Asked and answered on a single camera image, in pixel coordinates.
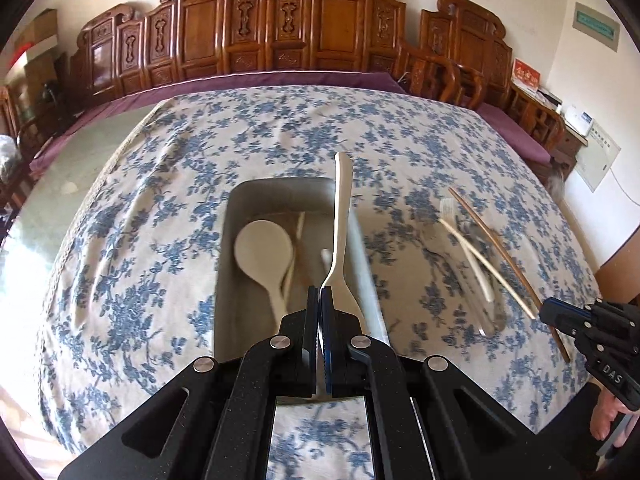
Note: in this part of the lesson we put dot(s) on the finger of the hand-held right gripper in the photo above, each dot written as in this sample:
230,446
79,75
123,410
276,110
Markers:
552,306
575,331

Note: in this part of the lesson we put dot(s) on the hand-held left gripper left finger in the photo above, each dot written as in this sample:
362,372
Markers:
312,320

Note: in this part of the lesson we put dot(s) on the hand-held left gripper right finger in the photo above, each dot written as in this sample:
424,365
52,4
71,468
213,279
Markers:
327,330

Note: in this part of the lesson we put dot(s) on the beige chopstick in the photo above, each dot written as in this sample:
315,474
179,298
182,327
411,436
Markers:
492,275
300,225

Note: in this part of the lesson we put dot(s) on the brown wooden chopstick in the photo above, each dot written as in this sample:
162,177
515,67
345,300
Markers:
500,255

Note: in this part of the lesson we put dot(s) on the grey metal utensil box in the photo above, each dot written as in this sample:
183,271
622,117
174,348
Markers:
235,310

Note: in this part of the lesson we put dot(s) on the white wooden spoon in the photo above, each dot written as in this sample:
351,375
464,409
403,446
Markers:
262,252

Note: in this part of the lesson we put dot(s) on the beige plastic fork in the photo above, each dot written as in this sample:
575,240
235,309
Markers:
470,255

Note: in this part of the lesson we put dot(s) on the person's right hand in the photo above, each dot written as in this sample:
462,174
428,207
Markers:
607,410

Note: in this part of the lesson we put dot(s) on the grey plastic bag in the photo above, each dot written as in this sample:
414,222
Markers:
557,177

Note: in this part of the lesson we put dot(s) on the wooden side table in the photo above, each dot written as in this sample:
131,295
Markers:
570,142

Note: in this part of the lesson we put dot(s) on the purple armchair cushion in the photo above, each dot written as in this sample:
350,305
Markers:
515,132

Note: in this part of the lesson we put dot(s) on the white tabletop device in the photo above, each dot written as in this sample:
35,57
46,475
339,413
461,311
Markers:
580,120

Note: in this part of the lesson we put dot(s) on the blue floral tablecloth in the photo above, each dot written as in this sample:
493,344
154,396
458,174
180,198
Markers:
175,185

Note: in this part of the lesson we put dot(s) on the purple sofa mat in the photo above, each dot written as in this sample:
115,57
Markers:
250,80

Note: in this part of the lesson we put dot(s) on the carved wooden armchair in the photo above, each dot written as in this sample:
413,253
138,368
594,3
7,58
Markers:
480,35

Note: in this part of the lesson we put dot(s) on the long carved wooden sofa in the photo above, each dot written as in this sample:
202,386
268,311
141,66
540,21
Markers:
250,25

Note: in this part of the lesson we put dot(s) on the carved wooden chair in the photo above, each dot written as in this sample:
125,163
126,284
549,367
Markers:
25,135

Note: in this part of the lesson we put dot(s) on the clear plastic bag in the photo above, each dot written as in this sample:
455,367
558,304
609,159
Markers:
10,152

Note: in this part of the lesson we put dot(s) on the white wall panel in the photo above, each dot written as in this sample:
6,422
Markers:
597,157

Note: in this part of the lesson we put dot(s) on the green framed wall box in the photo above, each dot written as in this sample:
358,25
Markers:
596,26

